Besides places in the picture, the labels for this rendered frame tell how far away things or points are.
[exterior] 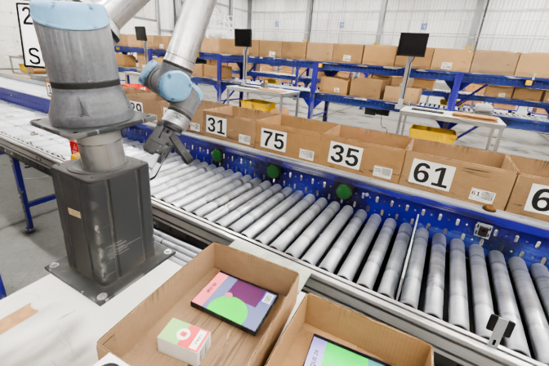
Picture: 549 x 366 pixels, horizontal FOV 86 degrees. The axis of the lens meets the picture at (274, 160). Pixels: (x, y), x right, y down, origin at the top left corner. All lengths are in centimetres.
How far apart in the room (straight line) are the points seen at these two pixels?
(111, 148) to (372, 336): 79
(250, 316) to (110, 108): 61
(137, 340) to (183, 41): 77
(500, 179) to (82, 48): 141
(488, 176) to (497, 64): 456
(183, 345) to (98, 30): 71
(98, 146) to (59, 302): 42
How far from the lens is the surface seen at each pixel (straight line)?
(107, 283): 99
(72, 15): 81
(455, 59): 586
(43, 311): 100
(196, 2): 96
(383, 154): 140
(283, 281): 88
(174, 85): 92
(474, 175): 140
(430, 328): 99
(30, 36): 199
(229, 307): 83
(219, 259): 96
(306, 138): 150
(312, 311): 82
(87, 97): 82
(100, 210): 87
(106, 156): 88
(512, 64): 591
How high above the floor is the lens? 139
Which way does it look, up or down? 19 degrees down
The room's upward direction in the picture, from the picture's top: 4 degrees clockwise
